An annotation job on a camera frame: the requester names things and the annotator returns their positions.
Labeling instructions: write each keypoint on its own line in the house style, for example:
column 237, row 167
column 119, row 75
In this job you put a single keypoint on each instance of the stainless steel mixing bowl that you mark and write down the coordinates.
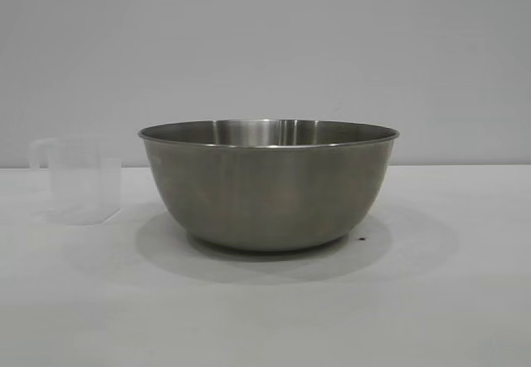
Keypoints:
column 269, row 188

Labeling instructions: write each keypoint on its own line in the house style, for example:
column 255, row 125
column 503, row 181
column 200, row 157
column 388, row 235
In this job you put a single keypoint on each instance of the clear plastic measuring cup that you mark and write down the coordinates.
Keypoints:
column 83, row 184

